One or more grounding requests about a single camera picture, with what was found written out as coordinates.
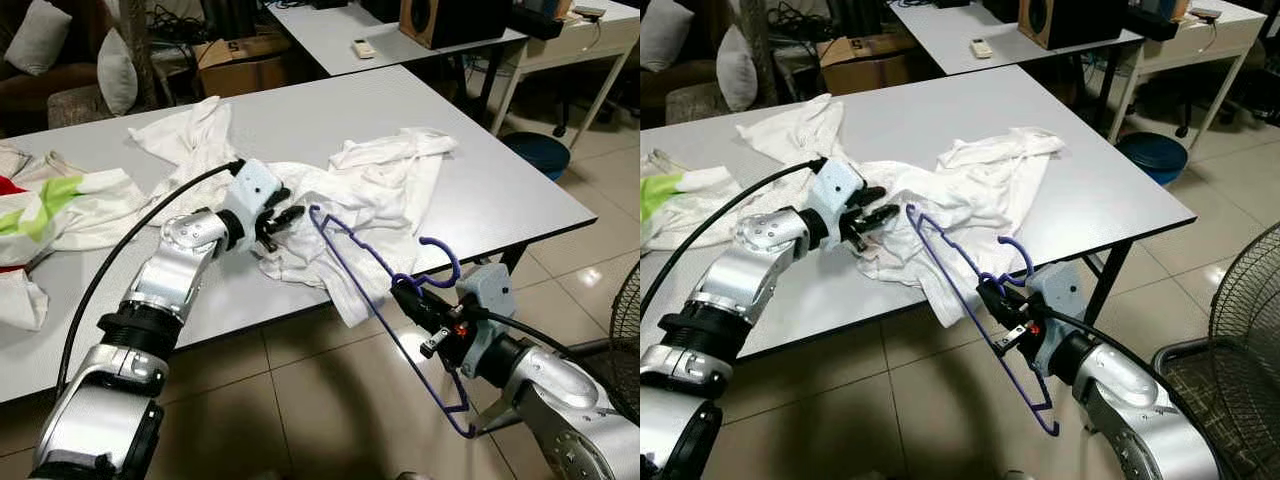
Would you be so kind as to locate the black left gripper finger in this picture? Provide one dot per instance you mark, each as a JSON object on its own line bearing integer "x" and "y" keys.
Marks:
{"x": 872, "y": 197}
{"x": 880, "y": 220}
{"x": 279, "y": 197}
{"x": 288, "y": 220}

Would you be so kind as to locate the grey office table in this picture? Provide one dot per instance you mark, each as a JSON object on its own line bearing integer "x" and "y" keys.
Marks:
{"x": 330, "y": 35}
{"x": 950, "y": 35}

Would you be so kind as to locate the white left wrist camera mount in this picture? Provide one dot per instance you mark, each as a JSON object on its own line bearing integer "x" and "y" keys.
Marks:
{"x": 250, "y": 190}
{"x": 838, "y": 188}

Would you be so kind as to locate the black table leg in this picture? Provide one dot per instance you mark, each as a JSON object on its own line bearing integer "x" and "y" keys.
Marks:
{"x": 1108, "y": 280}
{"x": 513, "y": 258}

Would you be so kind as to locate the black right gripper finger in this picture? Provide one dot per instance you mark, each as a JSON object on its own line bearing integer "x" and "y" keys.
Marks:
{"x": 993, "y": 303}
{"x": 1003, "y": 296}
{"x": 412, "y": 305}
{"x": 424, "y": 298}

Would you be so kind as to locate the brown cardboard box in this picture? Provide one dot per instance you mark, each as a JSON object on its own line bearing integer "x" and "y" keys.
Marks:
{"x": 865, "y": 72}
{"x": 245, "y": 75}

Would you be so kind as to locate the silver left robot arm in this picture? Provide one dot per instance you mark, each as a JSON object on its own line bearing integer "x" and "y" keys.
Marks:
{"x": 770, "y": 240}
{"x": 180, "y": 260}

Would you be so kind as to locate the wooden speaker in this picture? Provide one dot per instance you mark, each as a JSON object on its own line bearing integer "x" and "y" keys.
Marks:
{"x": 1070, "y": 20}
{"x": 450, "y": 20}

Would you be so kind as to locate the white crumpled garment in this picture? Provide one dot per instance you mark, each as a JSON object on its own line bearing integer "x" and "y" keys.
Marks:
{"x": 800, "y": 135}
{"x": 190, "y": 140}

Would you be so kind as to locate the blue round stool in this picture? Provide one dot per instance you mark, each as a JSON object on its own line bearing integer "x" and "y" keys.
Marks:
{"x": 535, "y": 155}
{"x": 1150, "y": 158}

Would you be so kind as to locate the white cloth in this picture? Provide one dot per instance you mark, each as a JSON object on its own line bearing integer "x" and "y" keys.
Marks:
{"x": 20, "y": 300}

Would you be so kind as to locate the white remote control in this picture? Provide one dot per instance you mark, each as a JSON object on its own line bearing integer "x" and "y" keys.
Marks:
{"x": 364, "y": 48}
{"x": 982, "y": 48}

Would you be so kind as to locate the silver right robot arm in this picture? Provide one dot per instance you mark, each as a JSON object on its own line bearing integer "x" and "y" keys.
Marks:
{"x": 560, "y": 400}
{"x": 1140, "y": 410}

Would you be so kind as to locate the white garment green print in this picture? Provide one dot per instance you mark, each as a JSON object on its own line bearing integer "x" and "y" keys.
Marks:
{"x": 100, "y": 200}
{"x": 700, "y": 200}

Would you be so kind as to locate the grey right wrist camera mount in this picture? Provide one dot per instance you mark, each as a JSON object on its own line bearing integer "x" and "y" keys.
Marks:
{"x": 1058, "y": 295}
{"x": 490, "y": 295}

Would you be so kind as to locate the white shirt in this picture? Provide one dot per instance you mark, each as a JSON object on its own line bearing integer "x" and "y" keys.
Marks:
{"x": 380, "y": 190}
{"x": 985, "y": 185}

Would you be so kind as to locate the light grey pillow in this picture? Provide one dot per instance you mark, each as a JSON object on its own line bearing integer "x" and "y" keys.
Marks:
{"x": 737, "y": 70}
{"x": 118, "y": 75}

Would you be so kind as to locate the white side table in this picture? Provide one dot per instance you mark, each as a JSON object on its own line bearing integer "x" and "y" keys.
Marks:
{"x": 1200, "y": 40}
{"x": 600, "y": 35}

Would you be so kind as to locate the purple thin hanger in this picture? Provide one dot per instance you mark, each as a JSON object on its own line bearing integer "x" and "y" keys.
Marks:
{"x": 1030, "y": 258}
{"x": 457, "y": 262}

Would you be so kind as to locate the black pedestal fan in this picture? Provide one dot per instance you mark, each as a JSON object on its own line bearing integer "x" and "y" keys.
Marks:
{"x": 628, "y": 320}
{"x": 1245, "y": 330}

